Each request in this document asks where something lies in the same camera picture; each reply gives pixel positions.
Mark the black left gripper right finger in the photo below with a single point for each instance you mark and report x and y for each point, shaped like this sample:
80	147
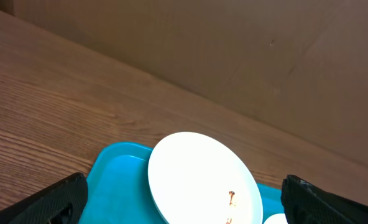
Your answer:
305	203

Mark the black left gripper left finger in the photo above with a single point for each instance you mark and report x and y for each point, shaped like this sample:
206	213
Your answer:
61	202

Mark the white plate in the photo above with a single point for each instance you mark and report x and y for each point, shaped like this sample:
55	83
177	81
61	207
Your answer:
278	218
194	178

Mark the teal plastic tray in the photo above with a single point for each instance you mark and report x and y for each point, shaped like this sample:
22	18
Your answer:
119	189

